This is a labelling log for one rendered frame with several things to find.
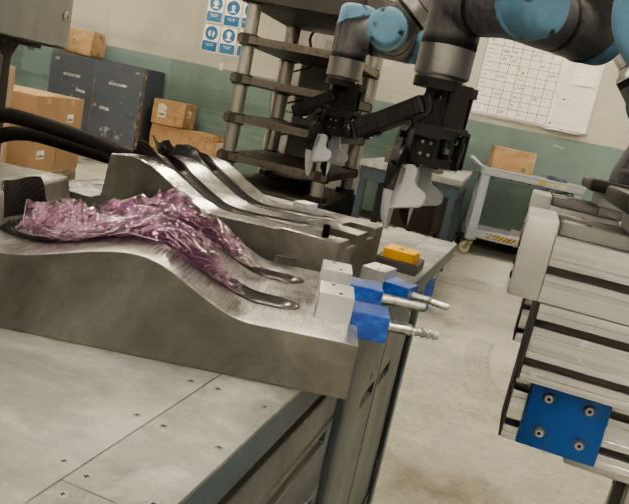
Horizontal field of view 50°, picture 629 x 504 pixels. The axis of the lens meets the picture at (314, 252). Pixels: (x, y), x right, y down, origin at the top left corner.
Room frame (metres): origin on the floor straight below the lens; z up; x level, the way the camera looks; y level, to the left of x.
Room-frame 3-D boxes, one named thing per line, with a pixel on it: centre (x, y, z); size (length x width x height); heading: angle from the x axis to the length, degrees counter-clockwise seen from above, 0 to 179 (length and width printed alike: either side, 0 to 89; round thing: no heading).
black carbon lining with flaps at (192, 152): (1.07, 0.16, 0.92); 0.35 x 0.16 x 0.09; 73
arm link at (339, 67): (1.49, 0.01, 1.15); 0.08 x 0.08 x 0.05
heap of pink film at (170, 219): (0.73, 0.19, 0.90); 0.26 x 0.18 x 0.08; 90
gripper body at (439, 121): (0.95, -0.13, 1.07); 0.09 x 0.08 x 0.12; 64
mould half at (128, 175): (1.09, 0.17, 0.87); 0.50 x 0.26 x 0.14; 73
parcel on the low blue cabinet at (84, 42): (7.96, 3.08, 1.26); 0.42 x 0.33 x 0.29; 77
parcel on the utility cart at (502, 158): (6.80, -1.72, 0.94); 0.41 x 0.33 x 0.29; 85
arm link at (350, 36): (1.48, 0.01, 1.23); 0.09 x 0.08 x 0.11; 77
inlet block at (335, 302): (0.68, -0.08, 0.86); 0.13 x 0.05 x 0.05; 90
